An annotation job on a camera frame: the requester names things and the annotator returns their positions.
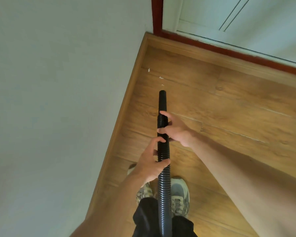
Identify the person's right hand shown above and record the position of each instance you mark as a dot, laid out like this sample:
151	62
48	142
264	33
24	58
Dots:
180	133

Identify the person's left hand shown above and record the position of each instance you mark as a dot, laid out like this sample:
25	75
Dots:
145	167

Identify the person's right forearm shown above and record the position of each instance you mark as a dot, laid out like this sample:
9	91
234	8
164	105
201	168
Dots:
249	185

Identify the person's left forearm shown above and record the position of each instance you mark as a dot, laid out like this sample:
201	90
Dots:
108	214

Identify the person's left grey shoe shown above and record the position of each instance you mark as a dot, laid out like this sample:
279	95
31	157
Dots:
144	192

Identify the person's grey shoe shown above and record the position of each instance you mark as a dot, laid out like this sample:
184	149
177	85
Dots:
144	192
180	194

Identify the person's right grey shoe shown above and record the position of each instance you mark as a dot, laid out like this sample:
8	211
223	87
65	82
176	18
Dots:
180	194

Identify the person's dark trousers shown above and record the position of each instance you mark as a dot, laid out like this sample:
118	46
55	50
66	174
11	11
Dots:
145	217

